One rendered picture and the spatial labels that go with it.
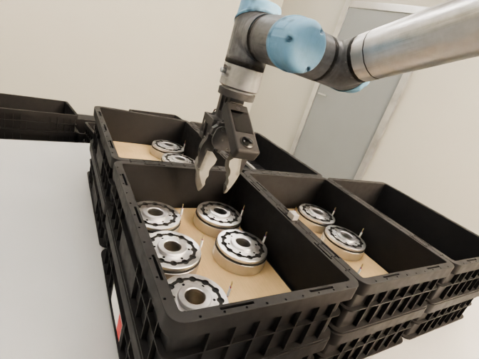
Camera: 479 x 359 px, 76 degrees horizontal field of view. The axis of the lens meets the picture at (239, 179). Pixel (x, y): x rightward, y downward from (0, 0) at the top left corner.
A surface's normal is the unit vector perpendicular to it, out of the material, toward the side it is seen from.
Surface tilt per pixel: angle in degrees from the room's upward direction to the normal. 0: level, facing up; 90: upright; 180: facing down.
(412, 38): 107
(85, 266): 0
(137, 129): 90
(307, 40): 90
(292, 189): 90
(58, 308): 0
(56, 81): 90
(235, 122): 31
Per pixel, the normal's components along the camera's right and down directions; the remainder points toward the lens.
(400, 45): -0.81, 0.30
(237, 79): -0.16, 0.33
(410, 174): -0.75, 0.03
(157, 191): 0.46, 0.45
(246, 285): 0.29, -0.89
